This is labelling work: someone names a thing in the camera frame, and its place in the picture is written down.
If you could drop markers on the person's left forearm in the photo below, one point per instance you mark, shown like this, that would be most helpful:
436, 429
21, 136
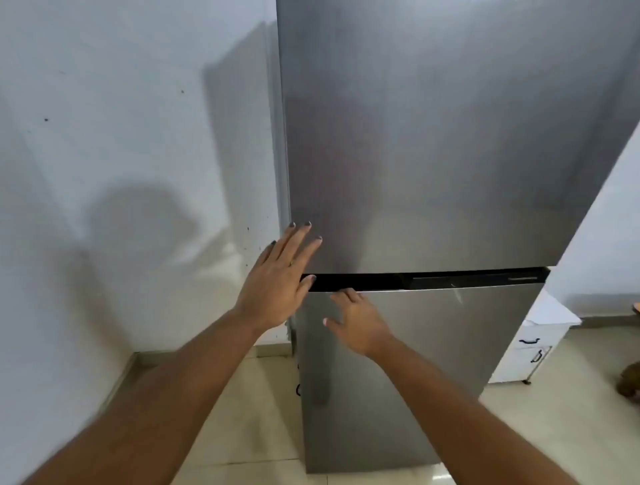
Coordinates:
165, 399

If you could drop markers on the person's left middle finger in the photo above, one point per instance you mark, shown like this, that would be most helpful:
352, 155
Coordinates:
299, 245

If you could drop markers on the small grey refrigerator door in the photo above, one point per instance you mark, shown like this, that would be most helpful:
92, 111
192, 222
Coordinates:
425, 359

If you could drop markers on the person's right hand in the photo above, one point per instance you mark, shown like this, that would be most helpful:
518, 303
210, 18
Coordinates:
362, 325

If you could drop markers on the person's left hand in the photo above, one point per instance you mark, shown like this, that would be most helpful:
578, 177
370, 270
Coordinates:
272, 290

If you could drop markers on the person's right thumb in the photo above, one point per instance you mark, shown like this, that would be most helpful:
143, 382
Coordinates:
334, 326

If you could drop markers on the person's left thumb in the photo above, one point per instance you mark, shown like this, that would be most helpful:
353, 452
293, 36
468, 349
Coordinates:
305, 285

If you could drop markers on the large grey refrigerator door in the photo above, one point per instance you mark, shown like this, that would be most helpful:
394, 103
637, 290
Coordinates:
440, 135

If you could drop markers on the white drawer cabinet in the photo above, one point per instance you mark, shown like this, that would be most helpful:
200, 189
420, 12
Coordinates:
530, 344

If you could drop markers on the person's left little finger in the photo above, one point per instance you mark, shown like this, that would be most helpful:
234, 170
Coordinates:
266, 255

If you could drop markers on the person's right forearm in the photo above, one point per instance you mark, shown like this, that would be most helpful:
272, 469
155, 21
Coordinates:
465, 419

